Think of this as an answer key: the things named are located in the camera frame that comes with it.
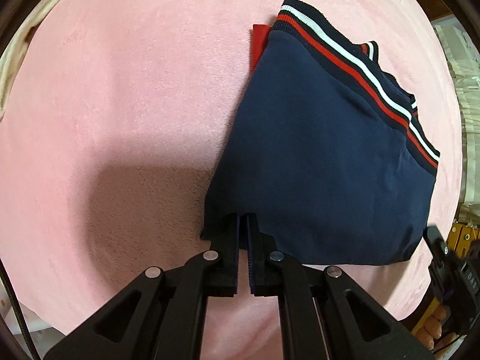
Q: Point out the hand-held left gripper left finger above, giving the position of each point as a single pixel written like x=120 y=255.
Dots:
x=225 y=266

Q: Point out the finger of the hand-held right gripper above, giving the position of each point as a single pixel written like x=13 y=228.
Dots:
x=435 y=242

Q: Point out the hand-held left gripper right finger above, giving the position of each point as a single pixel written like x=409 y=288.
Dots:
x=258 y=266

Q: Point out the navy and red varsity jacket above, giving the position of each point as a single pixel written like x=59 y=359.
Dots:
x=318 y=157

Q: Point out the person's right hand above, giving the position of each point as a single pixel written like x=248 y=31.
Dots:
x=435 y=326

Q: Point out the yellow storage boxes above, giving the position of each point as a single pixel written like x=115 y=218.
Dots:
x=467 y=230

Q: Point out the cream lace covered furniture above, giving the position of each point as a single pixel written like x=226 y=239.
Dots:
x=461 y=112

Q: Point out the pink bed cover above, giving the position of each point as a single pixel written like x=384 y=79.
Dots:
x=131 y=101

